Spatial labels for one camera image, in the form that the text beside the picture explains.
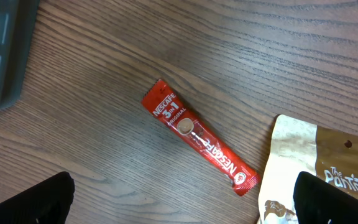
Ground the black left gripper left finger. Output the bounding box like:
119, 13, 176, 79
0, 172, 75, 224

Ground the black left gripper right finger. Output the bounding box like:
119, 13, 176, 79
293, 172, 358, 224

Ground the clear brown snack bag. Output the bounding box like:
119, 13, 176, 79
258, 114, 358, 223

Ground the red snack bar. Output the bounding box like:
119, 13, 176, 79
141, 79, 259, 196

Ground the grey plastic mesh basket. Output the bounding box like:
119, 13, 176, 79
0, 0, 40, 110

